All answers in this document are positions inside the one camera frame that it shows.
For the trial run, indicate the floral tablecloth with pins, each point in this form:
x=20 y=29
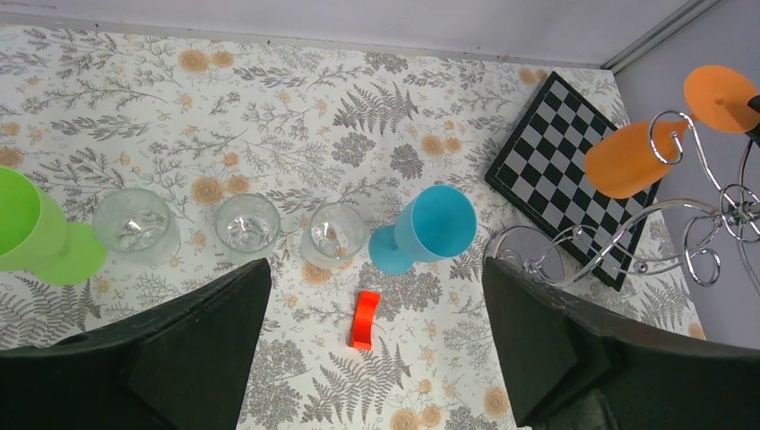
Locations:
x=85 y=113

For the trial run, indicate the blue wine glass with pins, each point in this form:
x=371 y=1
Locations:
x=440 y=223

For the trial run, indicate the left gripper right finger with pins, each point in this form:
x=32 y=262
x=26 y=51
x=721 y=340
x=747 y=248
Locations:
x=570 y=364

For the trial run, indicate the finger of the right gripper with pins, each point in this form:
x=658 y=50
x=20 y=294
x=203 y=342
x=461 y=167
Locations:
x=754 y=132

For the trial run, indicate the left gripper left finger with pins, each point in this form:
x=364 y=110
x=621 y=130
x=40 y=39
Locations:
x=183 y=364

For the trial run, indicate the small red block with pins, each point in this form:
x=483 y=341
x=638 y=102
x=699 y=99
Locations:
x=364 y=316

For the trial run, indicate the green wine glass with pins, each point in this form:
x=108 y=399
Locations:
x=36 y=236

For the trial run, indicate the orange wine glass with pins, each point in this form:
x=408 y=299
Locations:
x=642 y=153

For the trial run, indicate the clear wine glass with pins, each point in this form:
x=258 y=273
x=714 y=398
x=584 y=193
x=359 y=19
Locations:
x=335 y=233
x=247 y=226
x=137 y=224

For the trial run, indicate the black white checkerboard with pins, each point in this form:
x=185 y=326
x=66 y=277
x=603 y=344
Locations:
x=540 y=170

